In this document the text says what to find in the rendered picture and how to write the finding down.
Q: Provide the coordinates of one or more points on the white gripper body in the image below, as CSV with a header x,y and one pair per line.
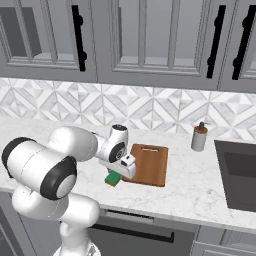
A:
x,y
128,171

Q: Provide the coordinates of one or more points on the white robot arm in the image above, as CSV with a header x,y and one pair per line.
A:
x,y
40,163

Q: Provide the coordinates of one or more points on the green sponge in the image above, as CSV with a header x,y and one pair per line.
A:
x,y
113,180

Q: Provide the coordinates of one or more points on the brown wooden cutting board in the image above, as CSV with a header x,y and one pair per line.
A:
x,y
151,165

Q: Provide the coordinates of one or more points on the grey dishwasher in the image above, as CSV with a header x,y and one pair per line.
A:
x,y
140,241

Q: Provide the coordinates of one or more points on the grey soap dispenser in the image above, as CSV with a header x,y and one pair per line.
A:
x,y
199,140

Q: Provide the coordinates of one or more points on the dark grey sink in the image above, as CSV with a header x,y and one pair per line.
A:
x,y
240,176

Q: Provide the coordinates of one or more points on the grey drawer front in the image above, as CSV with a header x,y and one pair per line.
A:
x,y
226,245

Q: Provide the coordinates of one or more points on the grey base cupboard door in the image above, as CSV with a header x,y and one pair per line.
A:
x,y
13,230

